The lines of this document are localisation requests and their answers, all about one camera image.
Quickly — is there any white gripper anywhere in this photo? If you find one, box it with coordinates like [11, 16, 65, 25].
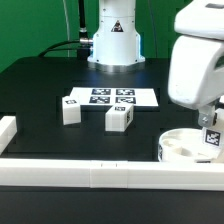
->
[168, 36, 224, 127]

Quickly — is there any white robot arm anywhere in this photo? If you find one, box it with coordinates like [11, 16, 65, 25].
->
[88, 0, 224, 127]

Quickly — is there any white marker sheet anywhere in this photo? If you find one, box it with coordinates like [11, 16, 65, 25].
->
[71, 87, 158, 107]

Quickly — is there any black cable connector block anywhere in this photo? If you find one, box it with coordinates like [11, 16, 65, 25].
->
[77, 47, 90, 60]

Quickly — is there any black thick cable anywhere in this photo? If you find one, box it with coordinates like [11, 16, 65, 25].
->
[37, 0, 94, 59]

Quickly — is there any thin white cable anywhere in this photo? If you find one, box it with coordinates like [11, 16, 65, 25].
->
[62, 0, 72, 58]

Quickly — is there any white left fence wall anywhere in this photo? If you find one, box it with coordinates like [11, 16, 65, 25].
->
[0, 116, 17, 155]

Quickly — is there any white fence wall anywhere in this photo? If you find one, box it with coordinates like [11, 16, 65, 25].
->
[0, 158, 224, 191]
[0, 116, 17, 155]

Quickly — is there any white front fence wall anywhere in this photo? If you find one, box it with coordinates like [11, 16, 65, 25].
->
[0, 158, 224, 191]

